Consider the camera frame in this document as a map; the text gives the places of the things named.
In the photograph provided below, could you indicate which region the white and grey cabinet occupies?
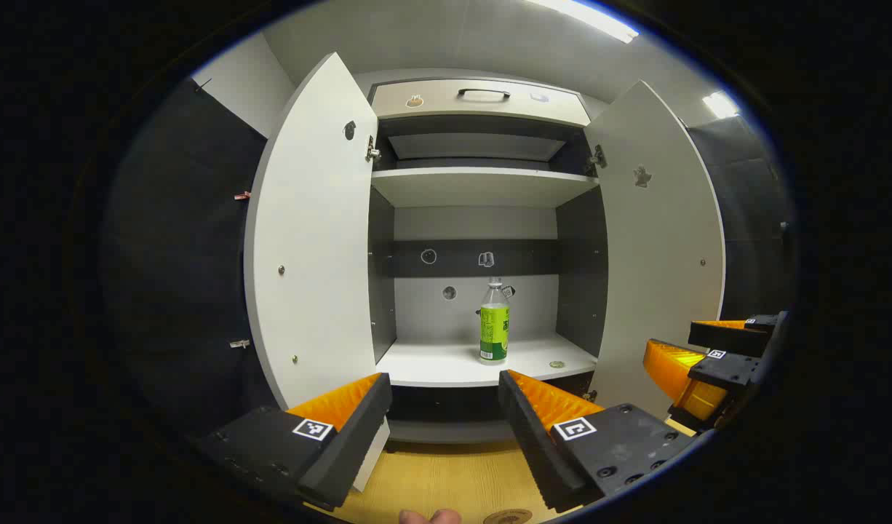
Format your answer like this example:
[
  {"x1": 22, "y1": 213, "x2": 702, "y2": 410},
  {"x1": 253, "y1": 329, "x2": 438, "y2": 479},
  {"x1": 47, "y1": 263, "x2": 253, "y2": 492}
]
[{"x1": 366, "y1": 69, "x2": 610, "y2": 445}]

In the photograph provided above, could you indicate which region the long ceiling light panel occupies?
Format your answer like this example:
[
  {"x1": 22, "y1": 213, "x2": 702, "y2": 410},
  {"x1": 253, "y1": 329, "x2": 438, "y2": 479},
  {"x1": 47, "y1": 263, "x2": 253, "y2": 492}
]
[{"x1": 526, "y1": 0, "x2": 640, "y2": 43}]

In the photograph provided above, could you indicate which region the black backdrop cloth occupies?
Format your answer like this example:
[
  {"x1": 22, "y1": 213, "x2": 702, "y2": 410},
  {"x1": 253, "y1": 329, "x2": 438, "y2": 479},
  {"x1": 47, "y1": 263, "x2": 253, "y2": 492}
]
[
  {"x1": 686, "y1": 115, "x2": 800, "y2": 321},
  {"x1": 100, "y1": 76, "x2": 287, "y2": 437}
]

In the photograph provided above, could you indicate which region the white cabinet drawer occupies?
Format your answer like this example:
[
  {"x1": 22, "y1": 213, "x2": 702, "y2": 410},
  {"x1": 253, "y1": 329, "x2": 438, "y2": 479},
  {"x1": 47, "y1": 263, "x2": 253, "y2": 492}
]
[{"x1": 370, "y1": 79, "x2": 592, "y2": 128}]

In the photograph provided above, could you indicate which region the white door with box stickers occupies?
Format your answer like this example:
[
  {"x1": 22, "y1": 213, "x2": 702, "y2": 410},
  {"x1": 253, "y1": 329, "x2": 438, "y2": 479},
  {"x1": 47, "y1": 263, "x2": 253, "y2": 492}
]
[{"x1": 584, "y1": 80, "x2": 727, "y2": 423}]

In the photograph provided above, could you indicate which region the green label plastic bottle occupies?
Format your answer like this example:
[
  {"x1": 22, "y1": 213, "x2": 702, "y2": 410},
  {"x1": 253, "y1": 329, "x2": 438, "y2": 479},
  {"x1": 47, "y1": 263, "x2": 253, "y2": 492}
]
[{"x1": 479, "y1": 277, "x2": 511, "y2": 365}]

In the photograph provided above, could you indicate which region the white cabinet shelf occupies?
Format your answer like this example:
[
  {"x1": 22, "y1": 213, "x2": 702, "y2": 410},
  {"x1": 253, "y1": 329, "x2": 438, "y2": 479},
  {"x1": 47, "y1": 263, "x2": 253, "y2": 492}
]
[{"x1": 371, "y1": 167, "x2": 600, "y2": 208}]

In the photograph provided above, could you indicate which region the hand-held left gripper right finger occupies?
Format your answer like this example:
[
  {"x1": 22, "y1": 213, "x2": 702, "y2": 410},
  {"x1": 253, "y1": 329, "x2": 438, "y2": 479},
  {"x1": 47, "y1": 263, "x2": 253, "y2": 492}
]
[{"x1": 498, "y1": 369, "x2": 698, "y2": 514}]

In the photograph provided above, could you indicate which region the white door with checkered sticker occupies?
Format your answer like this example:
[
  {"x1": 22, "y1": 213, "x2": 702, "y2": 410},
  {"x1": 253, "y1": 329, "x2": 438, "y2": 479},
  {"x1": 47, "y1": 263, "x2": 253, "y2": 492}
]
[{"x1": 244, "y1": 52, "x2": 390, "y2": 493}]

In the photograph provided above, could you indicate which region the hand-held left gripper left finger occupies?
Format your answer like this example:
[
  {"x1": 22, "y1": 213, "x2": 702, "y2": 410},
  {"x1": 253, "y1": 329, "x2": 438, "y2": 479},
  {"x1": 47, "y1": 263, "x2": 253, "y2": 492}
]
[{"x1": 199, "y1": 373, "x2": 393, "y2": 512}]

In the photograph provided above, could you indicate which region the small ceiling light panel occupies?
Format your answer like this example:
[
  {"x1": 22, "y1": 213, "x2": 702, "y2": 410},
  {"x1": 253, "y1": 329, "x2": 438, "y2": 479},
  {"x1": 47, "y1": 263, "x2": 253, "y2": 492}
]
[{"x1": 702, "y1": 90, "x2": 740, "y2": 119}]

